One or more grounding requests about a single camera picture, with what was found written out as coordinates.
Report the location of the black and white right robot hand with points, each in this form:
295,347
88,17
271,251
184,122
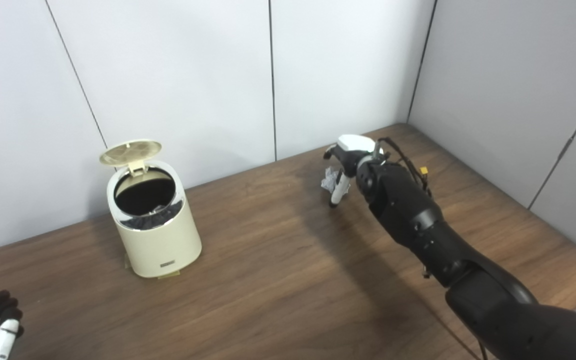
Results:
355,145

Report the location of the white paper ball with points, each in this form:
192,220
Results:
329,181

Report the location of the cream round bin lid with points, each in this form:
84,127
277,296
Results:
130,151

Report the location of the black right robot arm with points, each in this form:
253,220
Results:
418,220

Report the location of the cream-colored trash bin body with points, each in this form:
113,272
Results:
160,245

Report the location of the black wall panel hinge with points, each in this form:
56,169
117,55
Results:
565,148

